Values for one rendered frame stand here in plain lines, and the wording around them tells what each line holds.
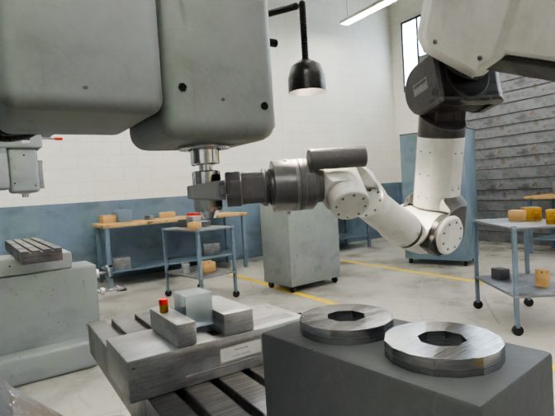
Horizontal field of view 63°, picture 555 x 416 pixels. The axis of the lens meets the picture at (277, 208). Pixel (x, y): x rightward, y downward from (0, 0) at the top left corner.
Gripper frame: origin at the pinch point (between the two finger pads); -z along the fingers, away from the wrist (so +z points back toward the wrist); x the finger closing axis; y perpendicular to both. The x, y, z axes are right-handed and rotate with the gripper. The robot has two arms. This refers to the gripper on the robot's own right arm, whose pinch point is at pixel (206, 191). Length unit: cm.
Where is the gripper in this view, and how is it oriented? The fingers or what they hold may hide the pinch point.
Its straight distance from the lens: 75.7
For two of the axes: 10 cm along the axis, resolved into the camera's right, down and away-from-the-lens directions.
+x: 1.3, 0.3, -9.9
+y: 0.7, 10.0, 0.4
